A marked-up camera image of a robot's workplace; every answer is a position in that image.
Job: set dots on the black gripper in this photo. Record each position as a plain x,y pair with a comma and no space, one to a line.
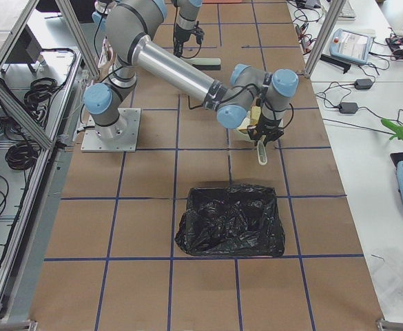
267,124
179,38

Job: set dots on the pale green dustpan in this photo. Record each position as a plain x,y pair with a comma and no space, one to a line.
241,134

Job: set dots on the pale green hand brush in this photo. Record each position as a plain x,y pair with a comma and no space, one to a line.
202,63

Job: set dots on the large bread slice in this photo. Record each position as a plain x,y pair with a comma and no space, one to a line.
255,113

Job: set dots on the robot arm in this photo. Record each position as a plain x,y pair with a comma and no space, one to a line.
130,27
186,25

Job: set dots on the black trash bag bin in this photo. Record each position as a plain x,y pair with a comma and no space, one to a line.
235,221

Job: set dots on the black power adapter lower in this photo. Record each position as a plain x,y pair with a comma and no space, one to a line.
348,107

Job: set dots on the black power adapter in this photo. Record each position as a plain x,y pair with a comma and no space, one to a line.
363,84
348,107

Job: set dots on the black power adapter upper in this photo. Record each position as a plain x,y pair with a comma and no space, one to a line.
363,84

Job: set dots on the teach pendant far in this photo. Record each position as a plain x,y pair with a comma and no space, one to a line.
353,47

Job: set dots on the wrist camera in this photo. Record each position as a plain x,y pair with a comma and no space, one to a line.
198,33

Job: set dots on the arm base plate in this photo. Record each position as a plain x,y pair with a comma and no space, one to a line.
120,137

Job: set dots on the green handled tool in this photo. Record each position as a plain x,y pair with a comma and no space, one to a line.
397,130

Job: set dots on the aluminium frame post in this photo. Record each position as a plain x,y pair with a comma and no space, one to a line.
328,24

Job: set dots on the aluminium side frame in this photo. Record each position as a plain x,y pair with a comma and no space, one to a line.
45,65

